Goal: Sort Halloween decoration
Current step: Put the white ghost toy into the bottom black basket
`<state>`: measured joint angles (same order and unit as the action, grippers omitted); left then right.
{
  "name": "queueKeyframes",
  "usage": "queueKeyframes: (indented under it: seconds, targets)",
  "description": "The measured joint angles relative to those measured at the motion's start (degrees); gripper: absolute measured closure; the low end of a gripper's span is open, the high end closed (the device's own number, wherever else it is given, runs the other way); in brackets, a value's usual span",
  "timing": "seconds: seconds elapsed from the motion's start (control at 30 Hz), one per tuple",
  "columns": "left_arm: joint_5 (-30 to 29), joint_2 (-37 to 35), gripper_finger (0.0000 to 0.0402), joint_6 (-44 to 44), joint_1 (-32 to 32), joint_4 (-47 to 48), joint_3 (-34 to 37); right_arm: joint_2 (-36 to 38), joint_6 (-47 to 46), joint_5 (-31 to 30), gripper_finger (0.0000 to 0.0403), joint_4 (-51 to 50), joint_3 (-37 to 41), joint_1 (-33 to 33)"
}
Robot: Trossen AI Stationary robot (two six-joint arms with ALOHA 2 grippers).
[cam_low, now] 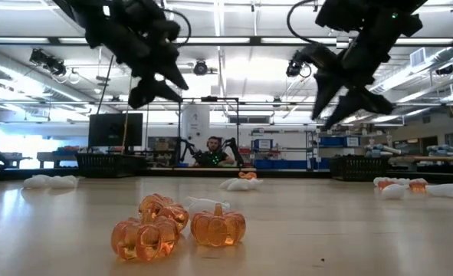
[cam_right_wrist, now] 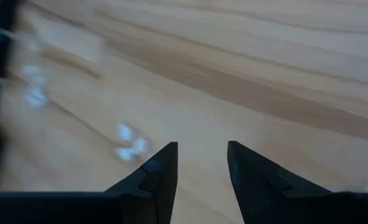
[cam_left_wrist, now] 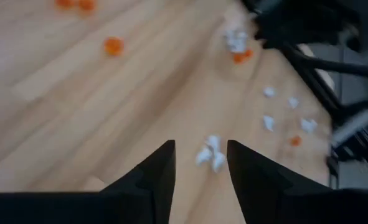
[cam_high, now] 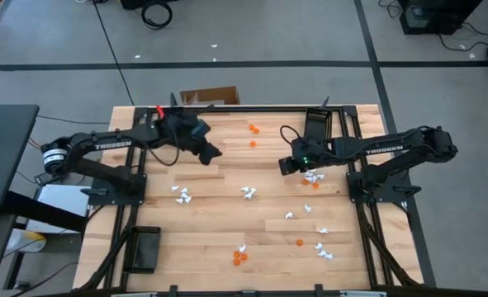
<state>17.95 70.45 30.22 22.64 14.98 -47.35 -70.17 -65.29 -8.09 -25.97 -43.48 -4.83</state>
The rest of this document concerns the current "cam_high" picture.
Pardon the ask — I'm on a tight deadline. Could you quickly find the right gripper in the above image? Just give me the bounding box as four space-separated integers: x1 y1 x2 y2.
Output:
278 138 334 177

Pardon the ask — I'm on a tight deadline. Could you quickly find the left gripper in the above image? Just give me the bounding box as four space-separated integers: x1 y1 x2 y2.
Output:
167 111 223 166

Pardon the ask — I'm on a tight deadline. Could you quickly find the brown cardboard box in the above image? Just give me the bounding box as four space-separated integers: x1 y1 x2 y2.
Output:
179 85 241 106

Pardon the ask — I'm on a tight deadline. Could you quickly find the light grey metal strip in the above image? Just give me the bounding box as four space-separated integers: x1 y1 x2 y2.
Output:
339 290 388 297
110 291 159 297

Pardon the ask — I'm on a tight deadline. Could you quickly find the white box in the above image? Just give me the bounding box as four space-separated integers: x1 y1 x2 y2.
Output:
24 183 92 234

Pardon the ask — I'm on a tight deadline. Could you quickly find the black power adapter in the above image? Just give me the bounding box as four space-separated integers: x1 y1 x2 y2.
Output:
34 171 63 186

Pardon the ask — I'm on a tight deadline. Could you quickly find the black desk crossbar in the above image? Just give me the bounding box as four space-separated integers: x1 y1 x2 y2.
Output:
2 191 88 234

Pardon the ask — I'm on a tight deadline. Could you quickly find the yellow object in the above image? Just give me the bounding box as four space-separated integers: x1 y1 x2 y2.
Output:
23 230 47 245

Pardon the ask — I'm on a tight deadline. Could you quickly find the black desk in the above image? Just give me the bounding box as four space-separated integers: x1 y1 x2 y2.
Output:
0 103 40 220

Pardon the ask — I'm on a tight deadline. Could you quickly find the black equipment cart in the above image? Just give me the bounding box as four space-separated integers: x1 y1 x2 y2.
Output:
397 0 485 36

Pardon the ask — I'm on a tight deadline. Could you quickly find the white bag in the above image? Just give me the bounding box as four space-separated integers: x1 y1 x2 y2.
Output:
4 228 47 253

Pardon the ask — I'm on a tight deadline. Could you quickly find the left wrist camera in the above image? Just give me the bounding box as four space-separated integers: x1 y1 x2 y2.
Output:
192 120 211 137

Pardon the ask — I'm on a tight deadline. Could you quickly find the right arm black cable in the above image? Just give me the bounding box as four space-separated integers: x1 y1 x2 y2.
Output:
279 125 310 145

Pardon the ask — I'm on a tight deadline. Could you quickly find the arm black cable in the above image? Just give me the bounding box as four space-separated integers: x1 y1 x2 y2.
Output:
279 125 310 145
148 135 179 167

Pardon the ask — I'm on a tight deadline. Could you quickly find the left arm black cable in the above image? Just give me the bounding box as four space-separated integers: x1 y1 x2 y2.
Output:
148 135 179 167

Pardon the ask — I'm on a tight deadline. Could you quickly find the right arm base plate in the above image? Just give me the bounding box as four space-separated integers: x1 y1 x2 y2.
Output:
346 171 422 205

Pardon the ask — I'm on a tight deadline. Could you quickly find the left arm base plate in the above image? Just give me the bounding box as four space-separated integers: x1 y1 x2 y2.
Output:
80 172 148 206

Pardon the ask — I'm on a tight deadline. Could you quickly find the thin black floor cable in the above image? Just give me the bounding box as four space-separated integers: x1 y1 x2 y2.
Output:
36 114 111 125
91 0 136 106
436 21 488 54

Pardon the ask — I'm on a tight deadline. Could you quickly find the black coiled cable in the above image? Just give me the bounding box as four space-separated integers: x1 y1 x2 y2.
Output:
140 0 174 31

